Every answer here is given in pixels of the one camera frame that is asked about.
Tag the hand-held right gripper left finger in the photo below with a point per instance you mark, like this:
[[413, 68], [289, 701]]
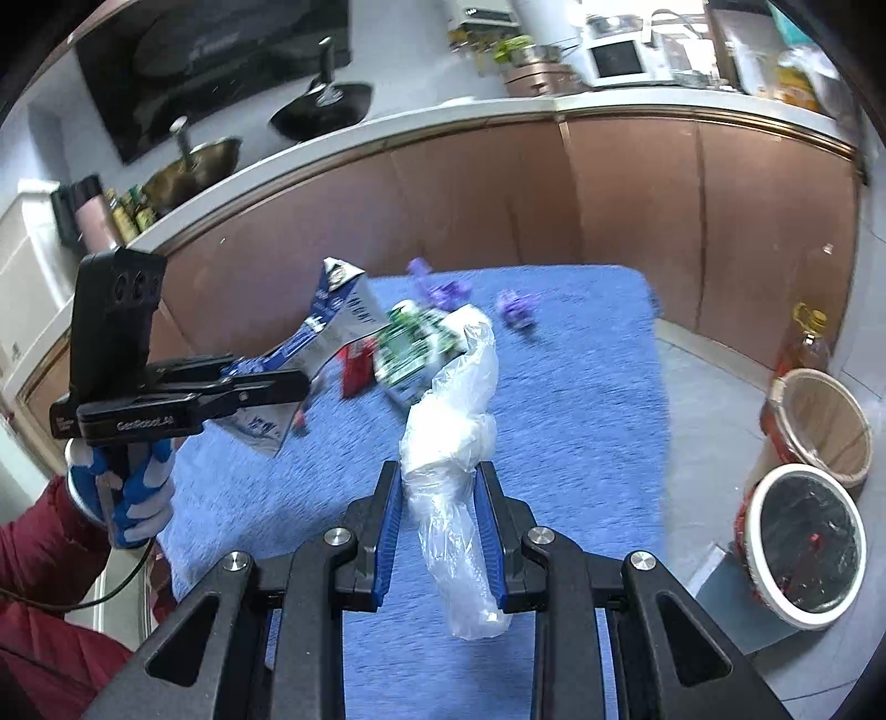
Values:
[[387, 533]]

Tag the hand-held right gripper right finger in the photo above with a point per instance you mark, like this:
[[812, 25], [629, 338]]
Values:
[[490, 533]]

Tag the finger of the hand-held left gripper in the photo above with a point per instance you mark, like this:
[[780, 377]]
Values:
[[256, 393], [194, 368]]

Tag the blue milk carton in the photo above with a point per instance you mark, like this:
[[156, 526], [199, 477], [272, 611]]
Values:
[[332, 325]]

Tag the clear plastic bag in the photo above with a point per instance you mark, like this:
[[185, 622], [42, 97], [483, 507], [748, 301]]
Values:
[[450, 429]]

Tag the purple wrapper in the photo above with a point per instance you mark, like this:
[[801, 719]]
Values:
[[518, 309], [436, 291]]

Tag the person's left forearm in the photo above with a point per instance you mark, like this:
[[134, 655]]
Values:
[[41, 554]]

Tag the person's left hand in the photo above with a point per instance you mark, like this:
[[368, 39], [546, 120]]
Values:
[[142, 498]]

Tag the white storage cabinet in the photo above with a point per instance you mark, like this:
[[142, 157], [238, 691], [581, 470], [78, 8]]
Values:
[[28, 277]]

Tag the red packet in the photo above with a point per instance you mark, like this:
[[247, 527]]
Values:
[[356, 370]]

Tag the black pink appliance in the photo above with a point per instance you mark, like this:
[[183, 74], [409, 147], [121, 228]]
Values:
[[86, 214]]

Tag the blue towel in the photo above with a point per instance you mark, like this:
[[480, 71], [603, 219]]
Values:
[[574, 415]]

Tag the green white carton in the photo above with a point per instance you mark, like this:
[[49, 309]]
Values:
[[405, 346]]

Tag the steel pot with lid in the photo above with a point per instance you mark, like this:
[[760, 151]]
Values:
[[197, 166]]

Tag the grey flat board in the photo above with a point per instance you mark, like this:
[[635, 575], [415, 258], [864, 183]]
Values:
[[720, 592]]

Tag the black wok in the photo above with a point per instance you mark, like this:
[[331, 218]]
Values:
[[325, 114]]

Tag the brown kitchen cabinets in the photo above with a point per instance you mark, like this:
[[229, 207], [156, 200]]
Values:
[[623, 208]]

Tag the cooking oil bottle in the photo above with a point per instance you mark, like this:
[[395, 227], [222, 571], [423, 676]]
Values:
[[806, 343]]

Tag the copper rice cooker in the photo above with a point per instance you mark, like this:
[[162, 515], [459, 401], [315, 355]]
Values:
[[540, 79]]

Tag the steel bowl of greens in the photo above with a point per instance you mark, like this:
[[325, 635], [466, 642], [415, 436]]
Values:
[[516, 50]]

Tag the white water heater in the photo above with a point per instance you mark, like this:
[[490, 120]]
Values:
[[481, 14]]

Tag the white microwave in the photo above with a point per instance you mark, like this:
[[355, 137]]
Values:
[[619, 61]]

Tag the yellow detergent bottle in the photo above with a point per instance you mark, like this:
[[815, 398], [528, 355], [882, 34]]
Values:
[[796, 86]]

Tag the steel faucet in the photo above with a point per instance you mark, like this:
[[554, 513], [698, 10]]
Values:
[[670, 15]]

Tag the teal bag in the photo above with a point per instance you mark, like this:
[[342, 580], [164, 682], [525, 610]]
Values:
[[796, 24]]

